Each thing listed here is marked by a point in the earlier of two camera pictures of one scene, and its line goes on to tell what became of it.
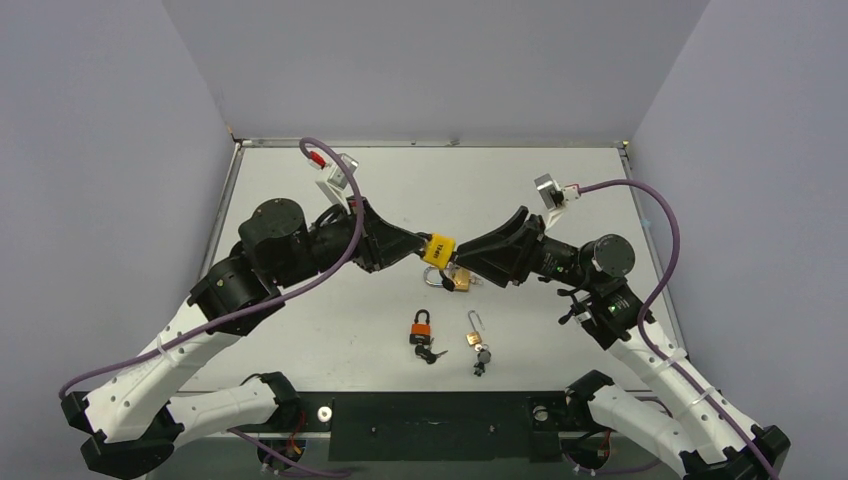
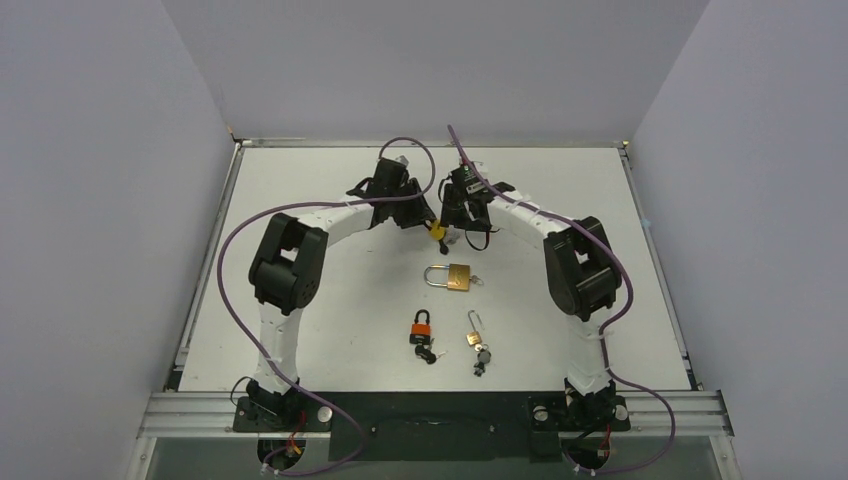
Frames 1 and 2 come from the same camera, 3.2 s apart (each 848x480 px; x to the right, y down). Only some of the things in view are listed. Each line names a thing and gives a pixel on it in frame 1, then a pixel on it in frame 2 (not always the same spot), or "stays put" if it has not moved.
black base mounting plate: x=485 y=427 stays put
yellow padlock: x=439 y=250 to x=437 y=232
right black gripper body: x=525 y=246 to x=452 y=216
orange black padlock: x=420 y=332 stays put
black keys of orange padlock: x=425 y=353 stays put
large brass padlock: x=460 y=276 stays put
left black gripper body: x=331 y=242 to x=408 y=212
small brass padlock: x=474 y=338 stays put
